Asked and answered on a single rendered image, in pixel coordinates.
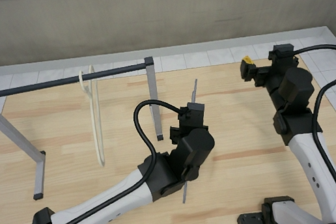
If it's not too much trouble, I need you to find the grey metal rack with black rail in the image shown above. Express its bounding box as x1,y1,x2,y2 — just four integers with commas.
0,56,163,201

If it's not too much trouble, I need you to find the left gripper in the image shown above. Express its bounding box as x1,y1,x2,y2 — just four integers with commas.
170,119,209,145

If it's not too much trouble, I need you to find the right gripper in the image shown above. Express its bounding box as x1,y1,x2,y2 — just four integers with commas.
240,55,300,96

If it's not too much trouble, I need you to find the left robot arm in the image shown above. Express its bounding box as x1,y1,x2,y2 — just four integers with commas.
32,102,215,224

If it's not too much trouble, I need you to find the cream hanger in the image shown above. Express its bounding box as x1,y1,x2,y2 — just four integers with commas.
79,64,105,167

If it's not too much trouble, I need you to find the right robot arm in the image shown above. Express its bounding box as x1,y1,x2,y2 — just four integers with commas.
239,44,336,224

